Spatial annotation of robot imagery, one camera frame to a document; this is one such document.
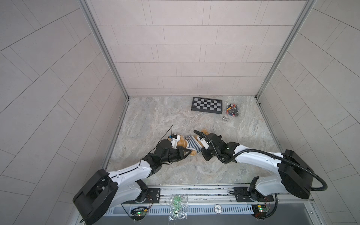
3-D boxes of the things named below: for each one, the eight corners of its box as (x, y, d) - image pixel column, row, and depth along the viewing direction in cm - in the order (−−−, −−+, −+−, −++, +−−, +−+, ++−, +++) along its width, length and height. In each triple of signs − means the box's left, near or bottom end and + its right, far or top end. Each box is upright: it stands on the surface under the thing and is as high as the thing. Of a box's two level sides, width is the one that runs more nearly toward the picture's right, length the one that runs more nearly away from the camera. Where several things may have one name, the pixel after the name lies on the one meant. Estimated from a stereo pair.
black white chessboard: (190, 110, 110) (191, 107, 107) (192, 99, 118) (193, 96, 115) (221, 114, 107) (222, 111, 105) (221, 102, 115) (222, 99, 112)
